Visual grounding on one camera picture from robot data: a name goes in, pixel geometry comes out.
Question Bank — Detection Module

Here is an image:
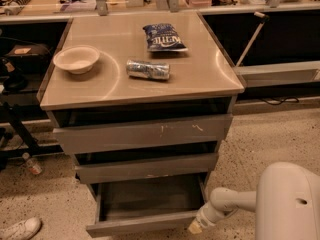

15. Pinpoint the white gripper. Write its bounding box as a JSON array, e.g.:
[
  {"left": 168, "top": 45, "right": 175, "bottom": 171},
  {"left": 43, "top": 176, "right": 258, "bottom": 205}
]
[{"left": 188, "top": 206, "right": 217, "bottom": 234}]

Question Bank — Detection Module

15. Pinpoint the grey bottom drawer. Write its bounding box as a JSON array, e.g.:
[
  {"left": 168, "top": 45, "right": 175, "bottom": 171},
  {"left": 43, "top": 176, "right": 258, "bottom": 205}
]
[{"left": 87, "top": 173, "right": 206, "bottom": 238}]

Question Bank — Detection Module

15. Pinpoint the grey drawer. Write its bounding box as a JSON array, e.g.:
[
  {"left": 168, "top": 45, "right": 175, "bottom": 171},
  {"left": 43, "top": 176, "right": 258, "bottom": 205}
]
[
  {"left": 75, "top": 142, "right": 218, "bottom": 184},
  {"left": 87, "top": 173, "right": 206, "bottom": 238},
  {"left": 54, "top": 97, "right": 233, "bottom": 154}
]

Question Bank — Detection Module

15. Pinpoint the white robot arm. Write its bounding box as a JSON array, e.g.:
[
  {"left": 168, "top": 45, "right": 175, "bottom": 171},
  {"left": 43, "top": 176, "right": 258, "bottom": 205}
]
[{"left": 188, "top": 162, "right": 320, "bottom": 240}]

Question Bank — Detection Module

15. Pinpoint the grey middle drawer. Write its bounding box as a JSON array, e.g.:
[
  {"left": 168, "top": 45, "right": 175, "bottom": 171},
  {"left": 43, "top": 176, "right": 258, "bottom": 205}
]
[{"left": 75, "top": 142, "right": 218, "bottom": 184}]

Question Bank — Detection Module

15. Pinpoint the grey top drawer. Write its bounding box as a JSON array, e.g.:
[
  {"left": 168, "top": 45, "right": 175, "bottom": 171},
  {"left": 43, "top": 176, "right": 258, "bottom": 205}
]
[{"left": 54, "top": 97, "right": 233, "bottom": 154}]

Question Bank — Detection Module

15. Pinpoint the grey drawer cabinet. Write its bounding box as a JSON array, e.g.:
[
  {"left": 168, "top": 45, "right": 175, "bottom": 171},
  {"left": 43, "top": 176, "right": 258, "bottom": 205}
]
[{"left": 36, "top": 10, "right": 246, "bottom": 218}]

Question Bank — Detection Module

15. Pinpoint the crushed silver can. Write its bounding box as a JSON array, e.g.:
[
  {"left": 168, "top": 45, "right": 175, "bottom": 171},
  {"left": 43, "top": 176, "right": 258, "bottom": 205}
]
[{"left": 126, "top": 60, "right": 170, "bottom": 81}]

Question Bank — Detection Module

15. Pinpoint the white sneaker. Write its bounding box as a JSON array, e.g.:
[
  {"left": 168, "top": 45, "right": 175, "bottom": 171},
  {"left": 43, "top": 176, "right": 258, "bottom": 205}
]
[{"left": 0, "top": 217, "right": 42, "bottom": 240}]

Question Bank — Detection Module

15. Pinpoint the plastic water bottle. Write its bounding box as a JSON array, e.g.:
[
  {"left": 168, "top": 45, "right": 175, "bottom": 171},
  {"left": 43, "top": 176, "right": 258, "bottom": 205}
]
[{"left": 22, "top": 152, "right": 42, "bottom": 175}]

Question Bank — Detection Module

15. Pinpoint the blue chip bag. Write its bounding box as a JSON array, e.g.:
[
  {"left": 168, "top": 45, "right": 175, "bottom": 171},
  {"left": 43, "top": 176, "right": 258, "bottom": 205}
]
[{"left": 143, "top": 23, "right": 188, "bottom": 52}]

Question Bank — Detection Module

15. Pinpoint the white bowl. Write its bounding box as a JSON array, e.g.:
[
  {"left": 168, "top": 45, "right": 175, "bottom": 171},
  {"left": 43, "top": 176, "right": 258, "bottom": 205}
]
[{"left": 53, "top": 45, "right": 100, "bottom": 74}]

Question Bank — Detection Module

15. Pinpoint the black bag with label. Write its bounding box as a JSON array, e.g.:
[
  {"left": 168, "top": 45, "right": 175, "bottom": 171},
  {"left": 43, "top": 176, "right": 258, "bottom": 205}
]
[{"left": 4, "top": 44, "right": 51, "bottom": 73}]

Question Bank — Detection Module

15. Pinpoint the black floor cable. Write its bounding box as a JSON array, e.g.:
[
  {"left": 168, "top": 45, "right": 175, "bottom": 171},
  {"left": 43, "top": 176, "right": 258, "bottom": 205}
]
[{"left": 259, "top": 96, "right": 300, "bottom": 106}]

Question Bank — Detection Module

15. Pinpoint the black stand frame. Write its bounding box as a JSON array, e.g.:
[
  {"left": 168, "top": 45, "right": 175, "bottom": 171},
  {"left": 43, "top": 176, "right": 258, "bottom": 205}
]
[{"left": 0, "top": 102, "right": 62, "bottom": 161}]

